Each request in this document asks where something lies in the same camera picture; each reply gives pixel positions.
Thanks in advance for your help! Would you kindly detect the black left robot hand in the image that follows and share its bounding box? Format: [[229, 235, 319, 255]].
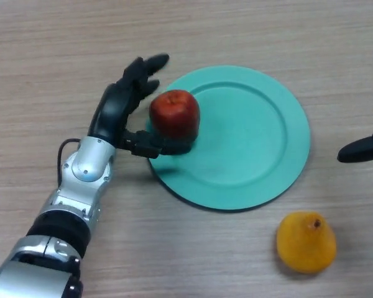
[[87, 53, 194, 159]]

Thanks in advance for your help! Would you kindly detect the green plate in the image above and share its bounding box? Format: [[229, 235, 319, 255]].
[[145, 65, 311, 213]]

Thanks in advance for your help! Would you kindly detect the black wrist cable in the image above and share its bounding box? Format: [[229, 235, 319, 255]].
[[57, 138, 81, 189]]

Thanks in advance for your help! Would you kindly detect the yellow pear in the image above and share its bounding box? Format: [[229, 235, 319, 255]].
[[276, 211, 337, 274]]

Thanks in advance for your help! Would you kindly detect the red apple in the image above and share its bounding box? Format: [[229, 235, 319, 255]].
[[149, 89, 201, 143]]

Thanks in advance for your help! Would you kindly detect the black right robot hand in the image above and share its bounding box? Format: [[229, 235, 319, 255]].
[[337, 28, 373, 163]]

